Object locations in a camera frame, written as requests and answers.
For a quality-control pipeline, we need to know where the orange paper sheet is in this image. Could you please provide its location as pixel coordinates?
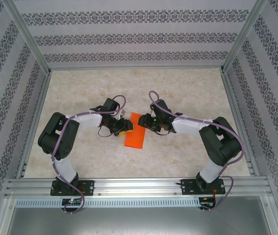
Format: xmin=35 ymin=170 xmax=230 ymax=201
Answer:
xmin=124 ymin=112 xmax=150 ymax=149

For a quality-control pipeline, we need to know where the grey metal tray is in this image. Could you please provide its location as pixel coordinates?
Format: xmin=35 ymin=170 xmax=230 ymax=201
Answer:
xmin=5 ymin=207 xmax=278 ymax=235

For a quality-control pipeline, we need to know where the black right gripper cable loop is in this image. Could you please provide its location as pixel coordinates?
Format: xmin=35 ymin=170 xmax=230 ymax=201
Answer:
xmin=153 ymin=128 xmax=171 ymax=137

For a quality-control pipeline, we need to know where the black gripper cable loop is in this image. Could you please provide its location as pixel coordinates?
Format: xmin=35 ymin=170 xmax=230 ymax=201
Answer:
xmin=98 ymin=123 xmax=114 ymax=138
xmin=153 ymin=128 xmax=171 ymax=137

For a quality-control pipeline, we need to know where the black left gripper cable loop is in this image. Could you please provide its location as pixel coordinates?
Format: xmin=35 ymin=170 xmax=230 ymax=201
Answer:
xmin=98 ymin=123 xmax=114 ymax=138

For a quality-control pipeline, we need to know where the aluminium frame cross bar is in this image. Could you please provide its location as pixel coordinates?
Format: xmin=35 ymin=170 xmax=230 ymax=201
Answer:
xmin=48 ymin=65 xmax=225 ymax=72

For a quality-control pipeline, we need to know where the aluminium mounting rail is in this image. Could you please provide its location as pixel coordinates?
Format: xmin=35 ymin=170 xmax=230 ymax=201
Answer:
xmin=5 ymin=176 xmax=273 ymax=197

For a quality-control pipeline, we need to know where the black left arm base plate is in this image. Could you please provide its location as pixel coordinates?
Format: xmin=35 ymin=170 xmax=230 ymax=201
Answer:
xmin=50 ymin=180 xmax=95 ymax=196

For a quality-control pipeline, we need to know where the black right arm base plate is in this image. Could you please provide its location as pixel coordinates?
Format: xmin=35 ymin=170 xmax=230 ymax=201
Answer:
xmin=180 ymin=178 xmax=225 ymax=196

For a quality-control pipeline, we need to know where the slotted grey cable duct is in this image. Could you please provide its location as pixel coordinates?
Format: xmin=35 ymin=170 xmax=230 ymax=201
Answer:
xmin=15 ymin=197 xmax=201 ymax=208

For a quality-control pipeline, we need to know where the aluminium table side rail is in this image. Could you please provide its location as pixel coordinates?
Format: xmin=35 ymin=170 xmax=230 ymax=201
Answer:
xmin=221 ymin=70 xmax=261 ymax=177
xmin=16 ymin=72 xmax=53 ymax=179

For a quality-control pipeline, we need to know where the aluminium upright frame post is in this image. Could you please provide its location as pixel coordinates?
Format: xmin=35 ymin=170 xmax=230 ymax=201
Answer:
xmin=2 ymin=0 xmax=51 ymax=73
xmin=221 ymin=0 xmax=269 ymax=72

